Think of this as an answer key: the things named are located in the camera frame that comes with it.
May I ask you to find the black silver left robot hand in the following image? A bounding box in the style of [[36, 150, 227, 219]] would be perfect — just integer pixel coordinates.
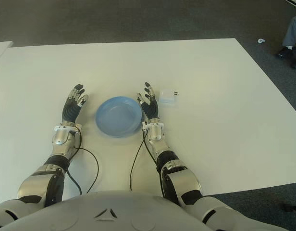
[[61, 83, 89, 124]]

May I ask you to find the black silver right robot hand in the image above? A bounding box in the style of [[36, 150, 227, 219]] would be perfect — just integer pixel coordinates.
[[136, 81, 161, 120]]

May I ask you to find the white charger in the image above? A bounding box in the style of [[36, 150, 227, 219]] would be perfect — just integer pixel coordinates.
[[159, 89, 180, 108]]

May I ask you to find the blue plastic plate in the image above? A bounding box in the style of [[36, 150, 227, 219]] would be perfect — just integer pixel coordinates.
[[95, 96, 144, 138]]

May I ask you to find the white side table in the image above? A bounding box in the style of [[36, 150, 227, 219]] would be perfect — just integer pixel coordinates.
[[0, 40, 14, 64]]

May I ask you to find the grey robot torso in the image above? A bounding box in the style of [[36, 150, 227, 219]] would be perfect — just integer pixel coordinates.
[[1, 189, 212, 231]]

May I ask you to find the black shoe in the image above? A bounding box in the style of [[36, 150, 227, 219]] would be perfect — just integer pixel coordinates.
[[277, 46, 295, 58]]

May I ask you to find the person's leg in jeans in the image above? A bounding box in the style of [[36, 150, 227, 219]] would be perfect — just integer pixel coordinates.
[[282, 15, 296, 48]]

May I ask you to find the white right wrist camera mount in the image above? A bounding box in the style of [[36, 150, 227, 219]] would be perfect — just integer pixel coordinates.
[[142, 121, 164, 130]]

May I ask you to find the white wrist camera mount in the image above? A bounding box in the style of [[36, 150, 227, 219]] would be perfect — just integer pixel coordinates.
[[54, 124, 81, 134], [142, 121, 164, 130]]

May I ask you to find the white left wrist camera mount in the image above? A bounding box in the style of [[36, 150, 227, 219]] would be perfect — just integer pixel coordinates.
[[54, 124, 81, 134]]

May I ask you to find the thin black left wrist cable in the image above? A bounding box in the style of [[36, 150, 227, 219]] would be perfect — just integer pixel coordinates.
[[73, 131, 99, 194]]

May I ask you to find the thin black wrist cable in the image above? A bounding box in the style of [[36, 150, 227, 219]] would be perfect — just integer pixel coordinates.
[[129, 128, 148, 193], [73, 131, 99, 194]]

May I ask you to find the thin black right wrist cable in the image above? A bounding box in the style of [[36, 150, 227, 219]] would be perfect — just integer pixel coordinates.
[[129, 128, 148, 193]]

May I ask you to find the thick dark left arm cable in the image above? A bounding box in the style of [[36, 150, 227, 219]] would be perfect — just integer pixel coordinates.
[[65, 168, 83, 194]]

